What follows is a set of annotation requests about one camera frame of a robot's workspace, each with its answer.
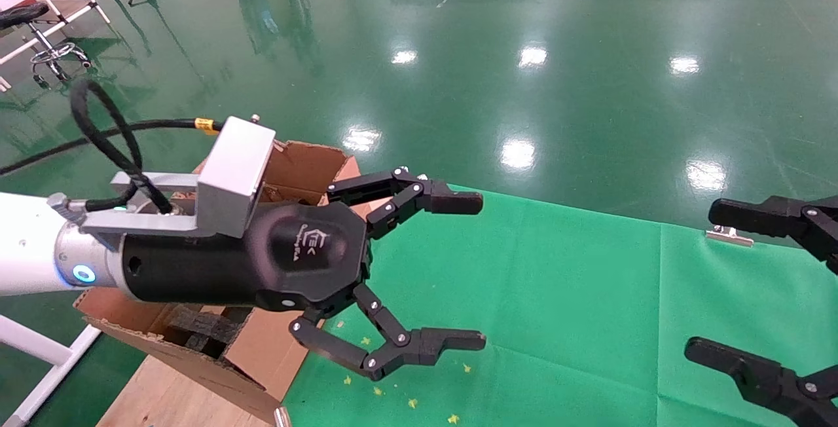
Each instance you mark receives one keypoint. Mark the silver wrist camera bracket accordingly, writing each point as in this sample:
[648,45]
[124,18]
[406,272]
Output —
[232,178]

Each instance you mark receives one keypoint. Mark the white metal frame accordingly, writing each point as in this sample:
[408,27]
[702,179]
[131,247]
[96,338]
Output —
[39,348]

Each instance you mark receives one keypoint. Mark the large open cardboard carton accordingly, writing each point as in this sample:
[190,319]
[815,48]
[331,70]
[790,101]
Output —
[262,348]

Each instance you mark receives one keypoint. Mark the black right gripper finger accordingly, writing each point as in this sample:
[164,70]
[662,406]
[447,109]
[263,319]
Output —
[766,381]
[779,217]

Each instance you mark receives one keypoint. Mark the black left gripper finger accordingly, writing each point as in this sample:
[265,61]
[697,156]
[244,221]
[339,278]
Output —
[432,345]
[452,203]

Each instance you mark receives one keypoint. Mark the black chrome stool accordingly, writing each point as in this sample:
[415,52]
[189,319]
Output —
[23,13]

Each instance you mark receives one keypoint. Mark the black foam block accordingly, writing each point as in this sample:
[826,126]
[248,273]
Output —
[206,329]

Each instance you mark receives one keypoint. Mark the green cloth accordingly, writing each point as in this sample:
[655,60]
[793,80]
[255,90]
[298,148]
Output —
[576,309]

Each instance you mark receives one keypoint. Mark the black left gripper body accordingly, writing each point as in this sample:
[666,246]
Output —
[216,270]

